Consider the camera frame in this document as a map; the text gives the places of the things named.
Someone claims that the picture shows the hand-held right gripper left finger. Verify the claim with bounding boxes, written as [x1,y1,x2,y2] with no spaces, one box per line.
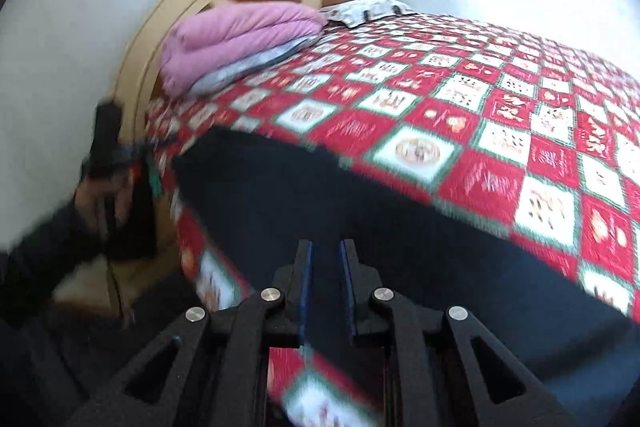
[65,239,314,427]

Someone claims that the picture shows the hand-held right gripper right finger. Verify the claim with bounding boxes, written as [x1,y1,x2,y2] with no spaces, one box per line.
[340,238,577,427]

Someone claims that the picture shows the black knit sweater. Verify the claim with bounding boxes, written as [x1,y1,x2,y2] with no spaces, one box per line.
[170,126,640,427]

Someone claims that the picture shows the person's left forearm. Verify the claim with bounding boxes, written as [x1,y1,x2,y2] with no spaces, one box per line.
[0,199,108,325]

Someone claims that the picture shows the person's left hand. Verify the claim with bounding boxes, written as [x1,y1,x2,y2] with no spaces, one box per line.
[74,174,136,240]

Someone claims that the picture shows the beige wooden headboard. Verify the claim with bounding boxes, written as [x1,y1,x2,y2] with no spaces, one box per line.
[115,0,386,142]

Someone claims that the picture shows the grey folded blanket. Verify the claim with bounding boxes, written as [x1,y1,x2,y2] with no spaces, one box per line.
[187,32,323,96]

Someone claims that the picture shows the pink folded quilt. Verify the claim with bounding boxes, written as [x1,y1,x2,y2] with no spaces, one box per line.
[160,2,328,98]

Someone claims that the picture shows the red checkered printed blanket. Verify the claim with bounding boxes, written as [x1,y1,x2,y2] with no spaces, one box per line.
[145,9,640,427]

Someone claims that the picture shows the patterned white pillow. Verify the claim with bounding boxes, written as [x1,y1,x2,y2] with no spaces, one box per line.
[320,0,416,28]

